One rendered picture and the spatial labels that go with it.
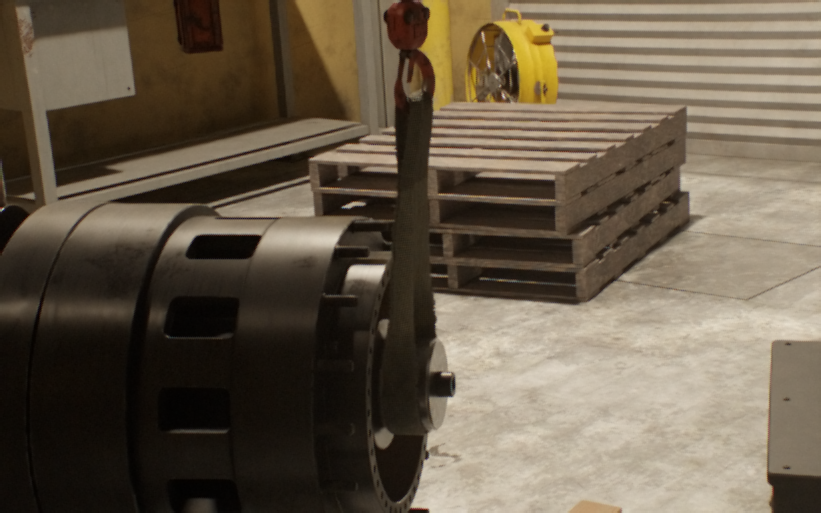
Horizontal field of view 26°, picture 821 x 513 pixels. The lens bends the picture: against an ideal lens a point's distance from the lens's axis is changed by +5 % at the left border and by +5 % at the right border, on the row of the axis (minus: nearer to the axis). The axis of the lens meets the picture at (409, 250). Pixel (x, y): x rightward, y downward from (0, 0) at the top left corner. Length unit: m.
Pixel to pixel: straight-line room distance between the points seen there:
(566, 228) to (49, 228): 3.52
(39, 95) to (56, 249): 4.50
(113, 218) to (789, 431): 1.03
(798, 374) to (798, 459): 0.34
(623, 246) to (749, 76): 2.05
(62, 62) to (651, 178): 2.39
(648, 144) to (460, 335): 1.29
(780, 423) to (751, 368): 2.88
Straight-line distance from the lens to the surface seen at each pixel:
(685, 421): 4.95
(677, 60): 8.45
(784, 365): 2.75
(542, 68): 7.88
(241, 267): 2.54
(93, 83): 7.37
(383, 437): 2.67
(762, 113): 8.28
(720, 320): 5.85
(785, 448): 2.42
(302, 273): 2.50
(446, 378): 2.63
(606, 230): 6.27
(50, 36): 7.24
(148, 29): 8.40
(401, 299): 2.55
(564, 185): 5.91
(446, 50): 8.90
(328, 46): 9.27
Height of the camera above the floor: 1.70
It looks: 14 degrees down
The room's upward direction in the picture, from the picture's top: 4 degrees counter-clockwise
